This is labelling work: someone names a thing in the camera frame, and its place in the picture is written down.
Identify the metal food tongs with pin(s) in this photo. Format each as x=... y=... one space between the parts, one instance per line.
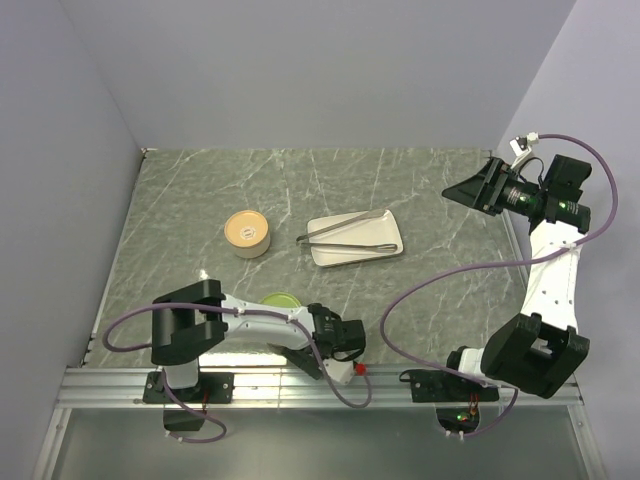
x=367 y=215

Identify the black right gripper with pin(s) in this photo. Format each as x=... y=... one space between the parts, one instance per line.
x=484 y=190

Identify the green round lid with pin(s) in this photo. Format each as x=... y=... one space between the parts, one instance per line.
x=281 y=300

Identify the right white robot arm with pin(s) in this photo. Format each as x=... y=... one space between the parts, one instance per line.
x=540 y=347

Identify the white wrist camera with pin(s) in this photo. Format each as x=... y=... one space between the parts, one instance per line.
x=522 y=147
x=339 y=372

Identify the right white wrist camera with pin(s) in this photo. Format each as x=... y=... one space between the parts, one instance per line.
x=522 y=147

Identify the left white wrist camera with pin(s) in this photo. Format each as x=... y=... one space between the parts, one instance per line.
x=339 y=372

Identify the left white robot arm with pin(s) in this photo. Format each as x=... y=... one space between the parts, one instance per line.
x=312 y=337

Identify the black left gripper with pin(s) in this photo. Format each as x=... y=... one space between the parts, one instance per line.
x=307 y=362

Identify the steel bowl from rail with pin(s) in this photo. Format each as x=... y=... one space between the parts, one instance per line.
x=260 y=247

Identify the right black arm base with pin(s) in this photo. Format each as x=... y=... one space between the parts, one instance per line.
x=435 y=386

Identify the white rectangular plate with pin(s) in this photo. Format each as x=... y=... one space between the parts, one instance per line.
x=377 y=231

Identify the beige round lid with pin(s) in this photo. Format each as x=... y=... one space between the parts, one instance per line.
x=246 y=218

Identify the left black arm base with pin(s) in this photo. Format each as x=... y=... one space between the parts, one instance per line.
x=211 y=388

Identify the aluminium front rail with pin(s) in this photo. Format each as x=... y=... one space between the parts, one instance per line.
x=254 y=387

